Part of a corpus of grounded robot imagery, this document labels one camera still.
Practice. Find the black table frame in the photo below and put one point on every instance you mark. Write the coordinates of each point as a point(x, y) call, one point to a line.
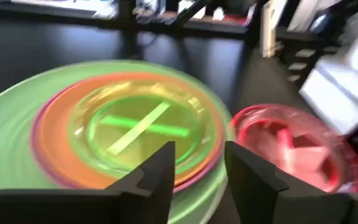
point(129, 28)

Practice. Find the white upright panel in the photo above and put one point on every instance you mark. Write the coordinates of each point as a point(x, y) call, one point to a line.
point(267, 28)

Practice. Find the orange plastic plate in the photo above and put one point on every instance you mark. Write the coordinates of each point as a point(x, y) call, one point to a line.
point(54, 140)

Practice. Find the white box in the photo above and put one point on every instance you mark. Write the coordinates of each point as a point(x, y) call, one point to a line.
point(343, 87)

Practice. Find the light green plastic plate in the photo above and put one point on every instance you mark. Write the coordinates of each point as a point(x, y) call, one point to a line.
point(5, 140)

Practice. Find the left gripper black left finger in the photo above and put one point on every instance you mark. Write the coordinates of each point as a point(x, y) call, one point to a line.
point(154, 186)

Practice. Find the yellow transparent plastic plate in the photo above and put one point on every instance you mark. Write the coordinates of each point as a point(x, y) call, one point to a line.
point(120, 90)

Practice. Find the green transparent plastic plate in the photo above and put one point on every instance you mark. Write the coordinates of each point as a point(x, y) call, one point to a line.
point(183, 168)

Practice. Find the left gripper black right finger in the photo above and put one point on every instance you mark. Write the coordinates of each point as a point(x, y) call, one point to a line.
point(247, 186)

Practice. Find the purple plastic plate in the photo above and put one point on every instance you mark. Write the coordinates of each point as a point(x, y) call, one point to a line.
point(33, 140)

